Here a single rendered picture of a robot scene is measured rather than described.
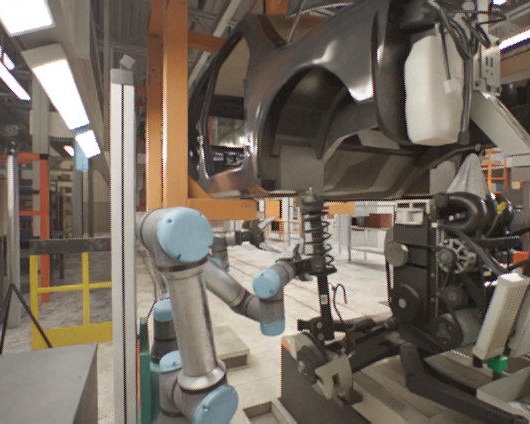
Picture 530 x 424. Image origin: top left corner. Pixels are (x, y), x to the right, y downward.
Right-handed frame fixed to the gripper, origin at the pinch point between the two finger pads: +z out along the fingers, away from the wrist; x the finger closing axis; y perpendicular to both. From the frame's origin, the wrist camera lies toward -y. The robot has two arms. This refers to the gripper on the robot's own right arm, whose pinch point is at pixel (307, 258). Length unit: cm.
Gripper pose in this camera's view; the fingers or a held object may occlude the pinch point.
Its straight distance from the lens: 120.5
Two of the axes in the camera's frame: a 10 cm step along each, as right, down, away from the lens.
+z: 4.3, -0.6, 9.0
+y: -8.7, 2.4, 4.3
